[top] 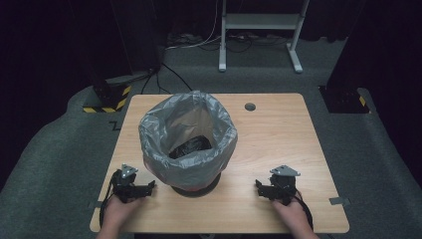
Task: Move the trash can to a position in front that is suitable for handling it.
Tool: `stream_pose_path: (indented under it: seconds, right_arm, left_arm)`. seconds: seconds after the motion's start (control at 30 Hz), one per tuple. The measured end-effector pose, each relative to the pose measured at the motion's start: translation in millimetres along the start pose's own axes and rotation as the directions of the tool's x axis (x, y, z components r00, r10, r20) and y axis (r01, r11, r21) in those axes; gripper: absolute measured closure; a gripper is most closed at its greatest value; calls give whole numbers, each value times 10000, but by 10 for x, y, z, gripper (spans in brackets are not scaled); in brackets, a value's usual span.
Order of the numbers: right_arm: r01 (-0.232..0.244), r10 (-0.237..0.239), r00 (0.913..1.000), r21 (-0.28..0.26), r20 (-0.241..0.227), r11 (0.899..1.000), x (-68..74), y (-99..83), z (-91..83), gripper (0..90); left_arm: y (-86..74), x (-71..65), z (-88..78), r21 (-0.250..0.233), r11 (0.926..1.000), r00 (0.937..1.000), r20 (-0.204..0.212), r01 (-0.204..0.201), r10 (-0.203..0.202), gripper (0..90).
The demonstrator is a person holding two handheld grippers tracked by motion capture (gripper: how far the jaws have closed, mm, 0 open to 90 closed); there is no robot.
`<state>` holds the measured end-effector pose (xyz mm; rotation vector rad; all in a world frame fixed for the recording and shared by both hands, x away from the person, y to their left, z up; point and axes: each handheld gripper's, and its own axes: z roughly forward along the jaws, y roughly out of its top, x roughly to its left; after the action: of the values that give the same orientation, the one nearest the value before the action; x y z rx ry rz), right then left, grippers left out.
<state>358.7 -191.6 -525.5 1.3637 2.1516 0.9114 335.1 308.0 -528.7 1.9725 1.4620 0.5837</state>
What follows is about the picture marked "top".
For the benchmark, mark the white metal stand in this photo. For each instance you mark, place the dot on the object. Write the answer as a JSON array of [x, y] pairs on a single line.
[[258, 21]]

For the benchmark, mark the person's left hand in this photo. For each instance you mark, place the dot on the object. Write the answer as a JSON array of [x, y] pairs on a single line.
[[116, 212]]

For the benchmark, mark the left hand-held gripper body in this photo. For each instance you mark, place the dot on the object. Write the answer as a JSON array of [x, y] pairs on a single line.
[[126, 186]]

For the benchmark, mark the dark curtain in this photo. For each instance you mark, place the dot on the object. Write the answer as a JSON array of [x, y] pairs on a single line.
[[381, 43], [99, 36]]

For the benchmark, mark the dark round trash bin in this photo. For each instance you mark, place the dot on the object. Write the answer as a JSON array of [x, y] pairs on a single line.
[[199, 191]]

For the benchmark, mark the bin with grey plastic liner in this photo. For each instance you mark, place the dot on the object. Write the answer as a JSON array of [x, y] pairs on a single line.
[[189, 166]]

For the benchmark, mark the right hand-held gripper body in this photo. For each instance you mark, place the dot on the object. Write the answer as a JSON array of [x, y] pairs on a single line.
[[283, 186]]

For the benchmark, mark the crumpled black plastic item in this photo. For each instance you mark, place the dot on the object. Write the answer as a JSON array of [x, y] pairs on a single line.
[[190, 147]]

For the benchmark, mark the grey tape piece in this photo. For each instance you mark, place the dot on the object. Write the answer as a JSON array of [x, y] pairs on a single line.
[[96, 204], [339, 200]]

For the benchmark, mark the grey round table grommet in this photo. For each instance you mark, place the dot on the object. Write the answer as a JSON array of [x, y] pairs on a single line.
[[250, 106]]

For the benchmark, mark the person's right hand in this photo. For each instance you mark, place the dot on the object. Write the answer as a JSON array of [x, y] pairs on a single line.
[[292, 215]]

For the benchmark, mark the black yellow striped base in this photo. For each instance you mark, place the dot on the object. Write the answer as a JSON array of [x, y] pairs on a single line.
[[345, 99], [111, 99]]

